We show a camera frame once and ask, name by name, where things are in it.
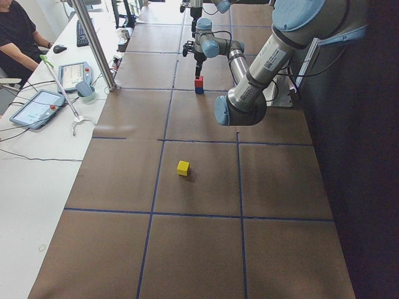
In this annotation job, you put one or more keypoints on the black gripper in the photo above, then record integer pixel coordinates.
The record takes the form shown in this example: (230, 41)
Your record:
(195, 13)
(199, 58)

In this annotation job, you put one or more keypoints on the red wooden cube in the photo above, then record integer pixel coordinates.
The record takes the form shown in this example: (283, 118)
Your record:
(199, 82)

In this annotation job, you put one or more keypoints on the blue wooden cube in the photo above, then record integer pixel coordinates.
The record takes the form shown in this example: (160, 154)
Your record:
(199, 90)

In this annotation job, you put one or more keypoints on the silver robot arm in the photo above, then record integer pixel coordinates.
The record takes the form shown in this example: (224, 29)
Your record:
(294, 25)

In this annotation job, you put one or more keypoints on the metal cup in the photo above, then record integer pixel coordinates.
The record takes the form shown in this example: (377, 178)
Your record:
(124, 34)

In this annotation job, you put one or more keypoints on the yellow wooden cube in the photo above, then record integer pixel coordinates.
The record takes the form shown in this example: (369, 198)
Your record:
(183, 168)

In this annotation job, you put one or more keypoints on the black keyboard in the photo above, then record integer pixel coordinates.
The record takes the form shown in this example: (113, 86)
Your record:
(81, 38)

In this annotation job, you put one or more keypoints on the light blue tape roll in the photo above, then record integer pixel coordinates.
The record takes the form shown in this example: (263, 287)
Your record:
(85, 91)

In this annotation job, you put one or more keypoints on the far teach pendant tablet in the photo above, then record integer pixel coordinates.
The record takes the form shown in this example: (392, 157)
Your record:
(70, 75)

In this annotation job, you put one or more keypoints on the teach pendant tablet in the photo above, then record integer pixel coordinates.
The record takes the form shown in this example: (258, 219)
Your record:
(39, 110)
(70, 75)

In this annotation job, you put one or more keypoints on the long grabber stick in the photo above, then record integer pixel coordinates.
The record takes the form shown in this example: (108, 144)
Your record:
(78, 119)

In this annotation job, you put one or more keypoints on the black computer mouse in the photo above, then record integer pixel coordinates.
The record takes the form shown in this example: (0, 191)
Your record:
(59, 48)

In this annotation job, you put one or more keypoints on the near teach pendant tablet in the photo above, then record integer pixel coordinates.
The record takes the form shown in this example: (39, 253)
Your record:
(39, 110)

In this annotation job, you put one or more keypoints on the seated person in black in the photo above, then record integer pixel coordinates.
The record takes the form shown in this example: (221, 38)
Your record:
(20, 42)

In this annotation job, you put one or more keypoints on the aluminium frame post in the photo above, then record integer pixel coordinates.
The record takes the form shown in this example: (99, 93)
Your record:
(94, 43)

